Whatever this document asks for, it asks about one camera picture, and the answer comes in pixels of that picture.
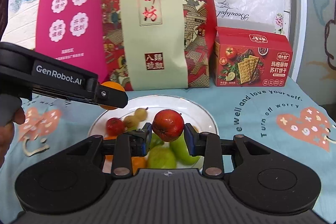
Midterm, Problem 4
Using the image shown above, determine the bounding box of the white ceramic plate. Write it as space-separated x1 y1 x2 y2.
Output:
88 94 219 175

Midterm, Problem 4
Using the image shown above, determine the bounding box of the green oval jujube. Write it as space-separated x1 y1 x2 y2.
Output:
169 133 200 165

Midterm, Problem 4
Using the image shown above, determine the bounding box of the magenta tote bag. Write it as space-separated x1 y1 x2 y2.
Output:
35 0 108 83

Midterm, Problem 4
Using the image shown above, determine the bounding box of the red apple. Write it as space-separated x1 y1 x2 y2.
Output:
105 118 125 136
152 109 185 142

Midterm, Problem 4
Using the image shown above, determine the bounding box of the teal printed tablecloth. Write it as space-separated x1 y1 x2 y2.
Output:
1 80 335 223

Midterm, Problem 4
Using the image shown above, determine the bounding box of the green pear-like fruit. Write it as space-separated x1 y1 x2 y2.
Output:
147 145 177 169

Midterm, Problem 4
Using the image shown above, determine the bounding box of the person's left hand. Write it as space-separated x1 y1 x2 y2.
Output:
0 107 26 166

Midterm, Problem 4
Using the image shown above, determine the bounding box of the red and beige gift bag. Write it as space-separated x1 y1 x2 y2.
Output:
101 0 217 91

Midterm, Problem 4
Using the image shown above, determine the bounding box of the orange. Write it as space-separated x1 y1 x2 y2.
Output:
100 81 125 110
131 157 147 174
103 136 117 162

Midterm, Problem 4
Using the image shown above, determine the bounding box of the red cracker box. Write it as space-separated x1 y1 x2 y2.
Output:
214 27 293 87

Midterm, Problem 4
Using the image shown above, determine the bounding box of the orange back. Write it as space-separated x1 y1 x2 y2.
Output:
100 81 125 110

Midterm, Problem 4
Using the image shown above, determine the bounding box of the green round fruit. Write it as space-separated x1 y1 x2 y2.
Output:
149 133 165 149

